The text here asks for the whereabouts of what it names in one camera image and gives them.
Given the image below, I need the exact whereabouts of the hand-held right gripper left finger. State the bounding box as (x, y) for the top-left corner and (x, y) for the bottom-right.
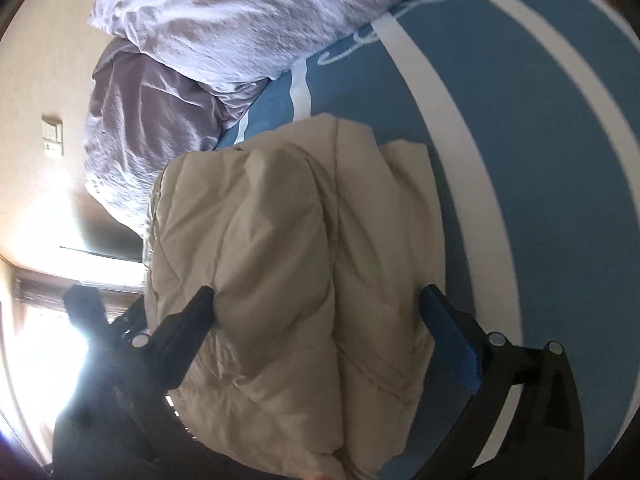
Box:
(52, 286), (217, 480)

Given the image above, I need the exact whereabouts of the blue striped bed sheet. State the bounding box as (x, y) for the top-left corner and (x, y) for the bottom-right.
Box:
(215, 0), (640, 480)

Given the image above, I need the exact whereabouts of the lavender duvet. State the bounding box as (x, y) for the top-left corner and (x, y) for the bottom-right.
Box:
(87, 0), (506, 96)

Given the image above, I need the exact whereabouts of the white wall switch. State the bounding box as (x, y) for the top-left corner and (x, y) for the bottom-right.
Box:
(41, 114), (64, 142)

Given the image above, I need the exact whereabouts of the window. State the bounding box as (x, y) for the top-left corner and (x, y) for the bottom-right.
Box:
(0, 245), (148, 426)

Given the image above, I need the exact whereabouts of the white puffer jacket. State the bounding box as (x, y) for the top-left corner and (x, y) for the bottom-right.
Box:
(142, 114), (446, 480)

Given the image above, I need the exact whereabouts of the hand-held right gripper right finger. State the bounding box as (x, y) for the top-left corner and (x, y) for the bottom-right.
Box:
(419, 285), (586, 480)

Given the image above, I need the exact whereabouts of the lavender pillow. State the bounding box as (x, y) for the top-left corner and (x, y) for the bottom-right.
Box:
(82, 37), (273, 241)

